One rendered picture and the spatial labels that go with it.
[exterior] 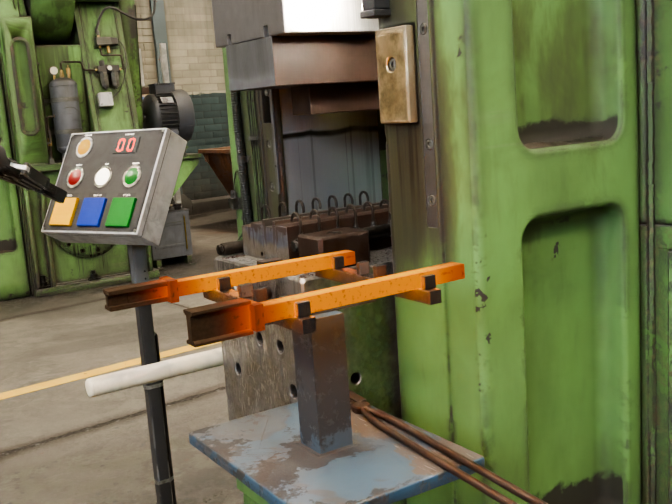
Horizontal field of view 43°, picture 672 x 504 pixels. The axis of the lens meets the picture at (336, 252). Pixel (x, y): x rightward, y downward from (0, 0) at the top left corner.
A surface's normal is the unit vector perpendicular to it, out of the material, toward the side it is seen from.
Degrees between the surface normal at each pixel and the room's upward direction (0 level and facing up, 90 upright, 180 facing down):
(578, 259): 90
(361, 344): 90
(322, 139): 90
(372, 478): 0
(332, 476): 0
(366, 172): 90
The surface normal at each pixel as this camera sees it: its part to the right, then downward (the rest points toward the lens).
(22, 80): 0.52, 0.11
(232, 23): -0.83, 0.15
